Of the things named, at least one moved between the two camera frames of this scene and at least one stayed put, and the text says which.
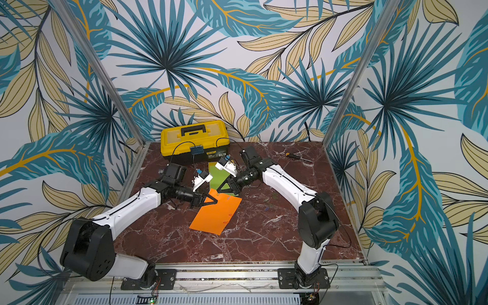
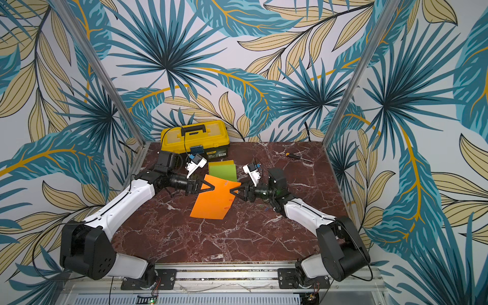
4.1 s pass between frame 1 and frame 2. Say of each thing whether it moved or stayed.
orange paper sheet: moved
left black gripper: moved
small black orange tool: stayed
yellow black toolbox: stayed
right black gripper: moved
